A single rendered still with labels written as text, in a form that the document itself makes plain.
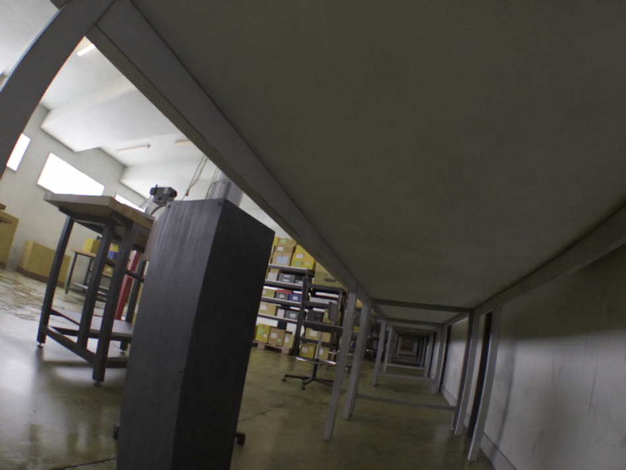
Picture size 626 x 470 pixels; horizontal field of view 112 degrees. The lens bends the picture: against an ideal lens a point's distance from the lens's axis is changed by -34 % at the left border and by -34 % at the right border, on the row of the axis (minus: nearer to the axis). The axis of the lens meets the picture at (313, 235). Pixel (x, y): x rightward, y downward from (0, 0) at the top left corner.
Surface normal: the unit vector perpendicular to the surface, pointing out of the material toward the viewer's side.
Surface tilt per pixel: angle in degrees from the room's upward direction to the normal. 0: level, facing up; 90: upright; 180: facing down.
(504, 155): 180
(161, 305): 90
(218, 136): 90
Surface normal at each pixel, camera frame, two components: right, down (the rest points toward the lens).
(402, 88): -0.18, 0.94
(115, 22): 0.94, 0.08
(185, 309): -0.43, -0.33
